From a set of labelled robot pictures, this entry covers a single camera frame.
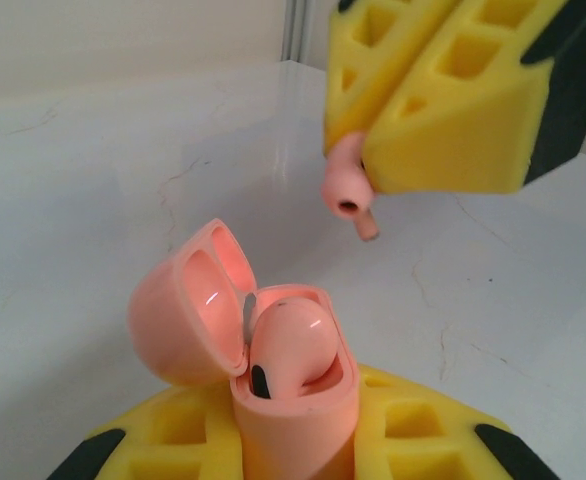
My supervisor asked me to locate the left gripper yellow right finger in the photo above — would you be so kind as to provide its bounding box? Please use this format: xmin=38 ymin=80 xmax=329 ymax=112
xmin=350 ymin=363 xmax=563 ymax=480

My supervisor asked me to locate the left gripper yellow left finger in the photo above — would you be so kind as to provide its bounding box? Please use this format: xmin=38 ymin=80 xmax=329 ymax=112
xmin=47 ymin=382 xmax=247 ymax=480

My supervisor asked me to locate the pink wireless earbud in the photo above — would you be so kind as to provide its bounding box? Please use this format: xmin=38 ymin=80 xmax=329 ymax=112
xmin=249 ymin=298 xmax=335 ymax=401
xmin=320 ymin=132 xmax=380 ymax=244

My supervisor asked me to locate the pink earbud charging case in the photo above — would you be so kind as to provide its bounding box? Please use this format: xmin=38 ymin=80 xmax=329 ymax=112
xmin=126 ymin=218 xmax=361 ymax=480

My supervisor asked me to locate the aluminium corner post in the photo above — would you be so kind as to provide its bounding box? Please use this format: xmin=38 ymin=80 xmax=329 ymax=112
xmin=281 ymin=0 xmax=310 ymax=64

